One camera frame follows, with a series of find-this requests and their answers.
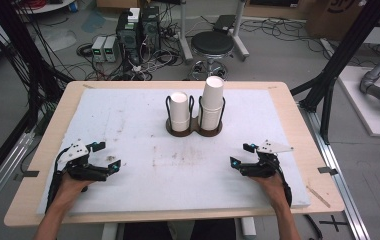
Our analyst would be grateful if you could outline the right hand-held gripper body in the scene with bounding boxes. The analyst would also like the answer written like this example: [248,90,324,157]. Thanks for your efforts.
[239,139,294,178]

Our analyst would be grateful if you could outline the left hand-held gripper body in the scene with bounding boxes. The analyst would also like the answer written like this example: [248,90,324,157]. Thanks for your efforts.
[57,139,109,183]

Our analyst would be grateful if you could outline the dark two-slot cup holder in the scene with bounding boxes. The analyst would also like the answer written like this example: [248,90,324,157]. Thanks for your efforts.
[164,94,227,138]

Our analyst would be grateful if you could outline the single white paper cup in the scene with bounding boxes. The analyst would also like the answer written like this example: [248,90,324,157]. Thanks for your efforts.
[200,75,226,111]

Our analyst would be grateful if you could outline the person's left hand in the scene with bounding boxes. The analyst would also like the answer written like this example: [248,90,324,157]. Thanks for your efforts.
[56,173,94,204]

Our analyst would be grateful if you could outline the person's right hand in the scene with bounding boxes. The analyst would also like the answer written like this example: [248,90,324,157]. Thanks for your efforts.
[249,171,287,209]

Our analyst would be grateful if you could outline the white foam mat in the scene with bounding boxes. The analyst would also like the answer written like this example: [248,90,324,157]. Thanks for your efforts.
[36,87,311,215]

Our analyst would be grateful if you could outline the black tape piece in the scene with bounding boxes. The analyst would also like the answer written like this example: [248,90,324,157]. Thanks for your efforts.
[317,165,339,176]
[13,170,40,182]

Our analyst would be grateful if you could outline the white table leg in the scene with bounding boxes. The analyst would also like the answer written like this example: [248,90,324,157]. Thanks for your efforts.
[101,222,119,240]
[241,217,257,239]

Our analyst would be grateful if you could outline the person's dark trousers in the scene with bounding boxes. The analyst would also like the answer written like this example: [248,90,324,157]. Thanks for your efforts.
[122,218,237,240]

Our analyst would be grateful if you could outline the short stack of paper cups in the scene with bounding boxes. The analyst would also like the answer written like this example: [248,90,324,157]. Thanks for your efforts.
[168,91,191,133]

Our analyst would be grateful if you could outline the grey power supply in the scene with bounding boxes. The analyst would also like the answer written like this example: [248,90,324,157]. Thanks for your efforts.
[103,35,121,63]
[91,35,107,63]

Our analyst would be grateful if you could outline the white stand leg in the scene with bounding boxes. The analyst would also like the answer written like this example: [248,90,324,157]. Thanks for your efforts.
[232,0,251,63]
[177,0,194,64]

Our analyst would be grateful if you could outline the black round stool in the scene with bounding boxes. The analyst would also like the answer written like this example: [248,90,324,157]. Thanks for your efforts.
[190,30,236,81]

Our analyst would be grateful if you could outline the black computer tower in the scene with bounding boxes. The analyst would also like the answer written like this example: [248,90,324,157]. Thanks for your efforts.
[116,9,142,64]
[140,5,162,51]

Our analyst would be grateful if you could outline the white platform board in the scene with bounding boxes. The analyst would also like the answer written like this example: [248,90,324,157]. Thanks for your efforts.
[337,64,380,138]

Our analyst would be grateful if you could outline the black flat device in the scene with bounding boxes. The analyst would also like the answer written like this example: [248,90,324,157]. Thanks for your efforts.
[212,14,236,33]

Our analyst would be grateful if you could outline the small white box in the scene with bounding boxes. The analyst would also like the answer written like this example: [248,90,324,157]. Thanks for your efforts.
[127,7,141,24]

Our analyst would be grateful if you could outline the cardboard box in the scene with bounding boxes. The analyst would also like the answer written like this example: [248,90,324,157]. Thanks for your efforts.
[306,0,380,41]

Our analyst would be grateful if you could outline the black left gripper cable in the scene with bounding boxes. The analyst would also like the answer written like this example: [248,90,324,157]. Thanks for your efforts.
[45,148,71,214]

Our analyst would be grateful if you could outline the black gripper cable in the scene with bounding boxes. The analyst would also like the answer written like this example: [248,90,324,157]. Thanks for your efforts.
[45,148,71,214]
[276,164,293,208]

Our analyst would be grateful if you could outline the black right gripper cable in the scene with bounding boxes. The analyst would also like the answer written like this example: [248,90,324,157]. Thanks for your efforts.
[276,164,293,208]

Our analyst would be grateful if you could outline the aluminium rail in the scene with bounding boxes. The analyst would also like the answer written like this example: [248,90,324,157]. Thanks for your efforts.
[299,103,371,240]
[0,131,36,221]

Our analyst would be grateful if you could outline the tangle of floor cables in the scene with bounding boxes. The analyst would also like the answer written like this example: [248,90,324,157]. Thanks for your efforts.
[76,33,186,82]

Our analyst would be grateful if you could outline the black frame with cables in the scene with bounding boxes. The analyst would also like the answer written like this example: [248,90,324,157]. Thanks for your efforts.
[0,0,74,196]

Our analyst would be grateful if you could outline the black metal frame post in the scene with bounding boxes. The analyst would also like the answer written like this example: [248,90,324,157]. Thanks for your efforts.
[291,0,380,144]

